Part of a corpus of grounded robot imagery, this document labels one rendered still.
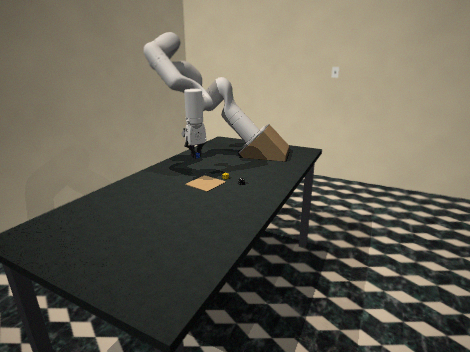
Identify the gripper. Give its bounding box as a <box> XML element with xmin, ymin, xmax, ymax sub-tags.
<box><xmin>184</xmin><ymin>123</ymin><xmax>207</xmax><ymax>158</ymax></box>

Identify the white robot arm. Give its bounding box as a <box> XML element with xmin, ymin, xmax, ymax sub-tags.
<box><xmin>144</xmin><ymin>32</ymin><xmax>265</xmax><ymax>148</ymax></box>

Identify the tan flat mat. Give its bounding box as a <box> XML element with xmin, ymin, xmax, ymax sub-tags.
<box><xmin>185</xmin><ymin>175</ymin><xmax>226</xmax><ymax>192</ymax></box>

